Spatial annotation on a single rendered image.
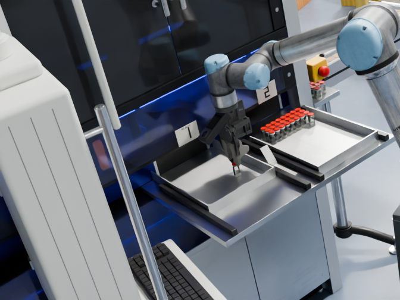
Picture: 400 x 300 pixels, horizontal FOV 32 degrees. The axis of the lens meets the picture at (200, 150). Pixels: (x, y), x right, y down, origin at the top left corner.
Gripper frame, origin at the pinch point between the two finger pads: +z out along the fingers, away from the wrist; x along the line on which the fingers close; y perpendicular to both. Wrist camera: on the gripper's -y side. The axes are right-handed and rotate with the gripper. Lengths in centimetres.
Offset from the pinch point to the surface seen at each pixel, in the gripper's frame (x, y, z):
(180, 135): 14.9, -8.1, -9.3
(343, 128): -7.6, 40.6, 5.2
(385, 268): 10, 68, 93
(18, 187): -39, -73, -46
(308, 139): -2.5, 28.9, 5.2
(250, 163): 1.4, 7.1, 4.9
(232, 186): -3.9, -4.7, 5.2
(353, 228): 28, 69, 81
